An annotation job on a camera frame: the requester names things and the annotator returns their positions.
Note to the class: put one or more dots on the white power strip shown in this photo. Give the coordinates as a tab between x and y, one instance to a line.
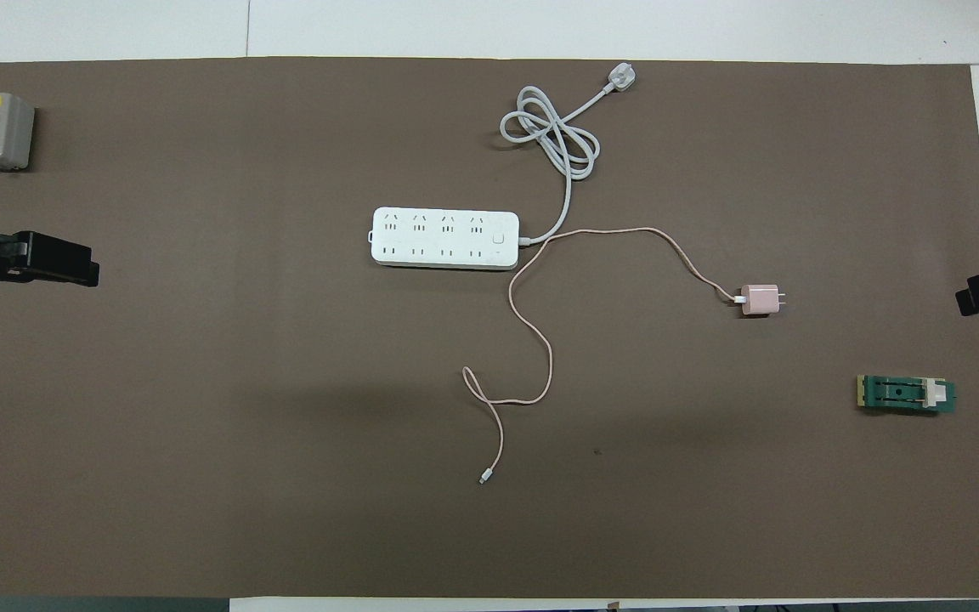
455	240

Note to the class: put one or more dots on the brown table mat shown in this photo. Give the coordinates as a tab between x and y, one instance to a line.
285	425

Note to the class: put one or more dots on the pink charger block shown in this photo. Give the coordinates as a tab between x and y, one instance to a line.
760	300

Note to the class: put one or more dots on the grey on-off switch box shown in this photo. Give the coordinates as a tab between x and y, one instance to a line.
9	127

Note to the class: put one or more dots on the green circuit board module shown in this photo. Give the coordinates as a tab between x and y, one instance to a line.
897	393

